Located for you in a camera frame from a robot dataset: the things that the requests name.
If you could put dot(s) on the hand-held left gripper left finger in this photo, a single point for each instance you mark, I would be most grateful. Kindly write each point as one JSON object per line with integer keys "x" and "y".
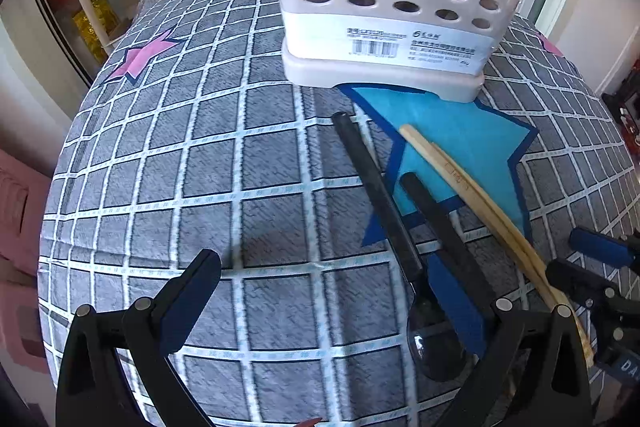
{"x": 185, "y": 309}

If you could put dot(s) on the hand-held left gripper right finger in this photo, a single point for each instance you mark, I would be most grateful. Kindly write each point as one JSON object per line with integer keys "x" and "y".
{"x": 457, "y": 307}

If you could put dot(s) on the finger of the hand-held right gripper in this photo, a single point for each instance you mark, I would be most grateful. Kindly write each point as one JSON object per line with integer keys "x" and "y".
{"x": 580, "y": 279}
{"x": 605, "y": 247}

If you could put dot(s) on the bamboo chopstick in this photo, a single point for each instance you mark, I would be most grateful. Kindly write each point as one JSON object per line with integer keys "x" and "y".
{"x": 500, "y": 212}
{"x": 450, "y": 179}

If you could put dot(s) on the white plastic utensil holder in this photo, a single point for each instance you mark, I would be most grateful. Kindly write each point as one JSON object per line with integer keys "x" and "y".
{"x": 395, "y": 2}

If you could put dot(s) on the grey checked tablecloth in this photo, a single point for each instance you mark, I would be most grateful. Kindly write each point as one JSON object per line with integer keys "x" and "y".
{"x": 200, "y": 187}

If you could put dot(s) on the pink plastic stool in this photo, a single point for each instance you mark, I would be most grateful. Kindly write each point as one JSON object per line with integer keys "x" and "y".
{"x": 20, "y": 342}

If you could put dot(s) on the stack of pink plastic stools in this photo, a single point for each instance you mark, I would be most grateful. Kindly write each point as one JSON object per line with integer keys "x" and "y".
{"x": 15, "y": 197}

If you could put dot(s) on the gold foil bag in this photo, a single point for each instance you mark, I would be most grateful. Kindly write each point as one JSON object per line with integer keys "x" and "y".
{"x": 90, "y": 29}

